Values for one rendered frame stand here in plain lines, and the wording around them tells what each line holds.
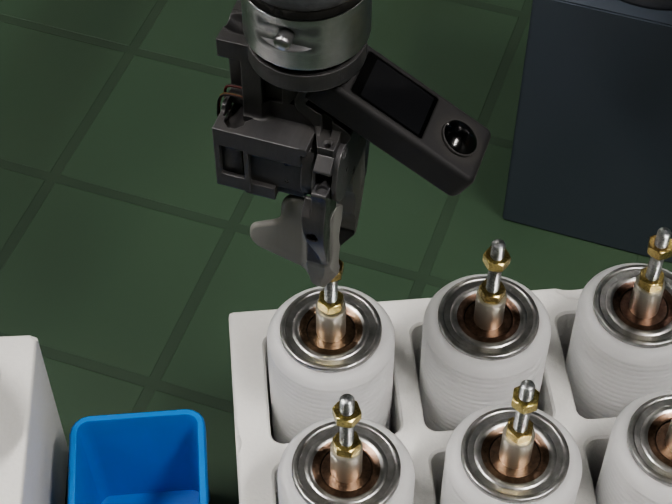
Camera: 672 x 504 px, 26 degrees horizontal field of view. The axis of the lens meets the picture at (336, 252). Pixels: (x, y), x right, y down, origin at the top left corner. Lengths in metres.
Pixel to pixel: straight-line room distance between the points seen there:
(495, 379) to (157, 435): 0.31
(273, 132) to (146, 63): 0.76
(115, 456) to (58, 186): 0.38
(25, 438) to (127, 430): 0.11
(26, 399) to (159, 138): 0.48
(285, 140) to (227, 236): 0.58
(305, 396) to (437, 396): 0.11
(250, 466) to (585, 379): 0.27
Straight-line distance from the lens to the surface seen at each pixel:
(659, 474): 1.04
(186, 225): 1.48
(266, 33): 0.83
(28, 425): 1.15
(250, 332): 1.17
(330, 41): 0.82
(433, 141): 0.88
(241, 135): 0.89
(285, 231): 0.96
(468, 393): 1.09
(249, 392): 1.14
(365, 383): 1.07
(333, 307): 1.04
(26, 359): 1.18
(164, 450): 1.24
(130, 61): 1.64
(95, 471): 1.27
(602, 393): 1.14
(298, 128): 0.89
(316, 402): 1.08
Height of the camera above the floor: 1.13
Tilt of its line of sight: 52 degrees down
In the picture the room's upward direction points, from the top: straight up
